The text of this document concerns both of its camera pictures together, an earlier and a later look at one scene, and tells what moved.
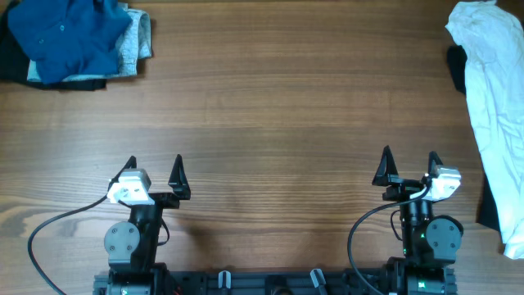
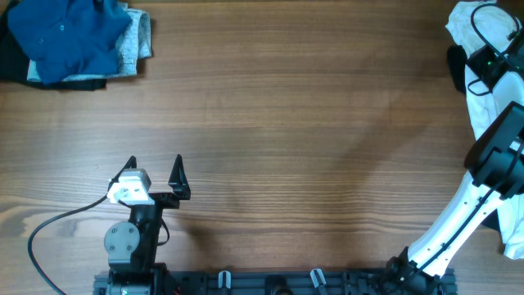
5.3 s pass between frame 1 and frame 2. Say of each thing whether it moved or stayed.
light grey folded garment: stayed
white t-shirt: stayed
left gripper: stayed
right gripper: moved
